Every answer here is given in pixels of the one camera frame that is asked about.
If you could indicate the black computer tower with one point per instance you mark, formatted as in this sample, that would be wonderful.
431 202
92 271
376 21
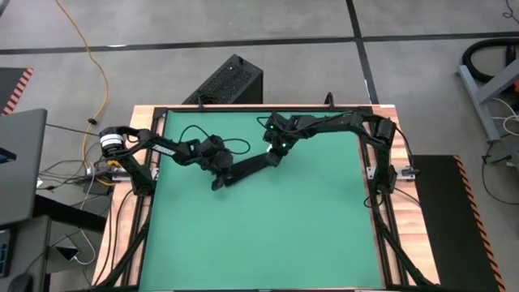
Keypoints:
227 81

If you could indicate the grey laptop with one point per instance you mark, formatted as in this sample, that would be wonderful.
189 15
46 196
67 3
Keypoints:
20 162

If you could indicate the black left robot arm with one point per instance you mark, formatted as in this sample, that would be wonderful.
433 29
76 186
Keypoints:
162 148

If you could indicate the green table mat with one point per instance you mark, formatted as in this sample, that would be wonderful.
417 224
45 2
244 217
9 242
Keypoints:
263 243

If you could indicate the small hazard-striped black mat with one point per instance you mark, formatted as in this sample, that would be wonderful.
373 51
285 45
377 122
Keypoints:
10 85

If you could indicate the black towel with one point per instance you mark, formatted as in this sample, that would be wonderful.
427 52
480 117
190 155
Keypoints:
251 168

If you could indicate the smartphone with dark screen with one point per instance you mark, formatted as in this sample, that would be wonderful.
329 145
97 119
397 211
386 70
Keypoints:
67 253

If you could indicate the grey desk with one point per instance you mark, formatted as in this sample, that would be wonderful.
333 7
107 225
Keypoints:
28 251

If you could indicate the light wooden work table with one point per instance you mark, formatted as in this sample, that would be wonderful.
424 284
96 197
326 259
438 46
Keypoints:
411 227

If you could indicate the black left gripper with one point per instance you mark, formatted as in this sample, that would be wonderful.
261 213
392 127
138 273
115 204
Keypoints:
215 156

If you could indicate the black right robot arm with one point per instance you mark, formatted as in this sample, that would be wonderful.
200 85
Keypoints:
332 121

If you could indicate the silver mounting bracket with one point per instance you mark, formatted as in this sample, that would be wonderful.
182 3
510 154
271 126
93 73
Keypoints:
407 172

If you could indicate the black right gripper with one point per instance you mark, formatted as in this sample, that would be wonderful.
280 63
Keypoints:
280 148

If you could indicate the large hazard-striped black mat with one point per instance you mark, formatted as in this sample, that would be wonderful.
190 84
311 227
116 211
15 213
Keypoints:
442 223

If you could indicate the black aluminium table frame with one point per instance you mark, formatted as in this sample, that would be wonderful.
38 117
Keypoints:
227 109

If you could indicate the grey metal stand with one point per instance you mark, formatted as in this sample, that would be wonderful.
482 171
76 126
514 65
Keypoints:
477 107

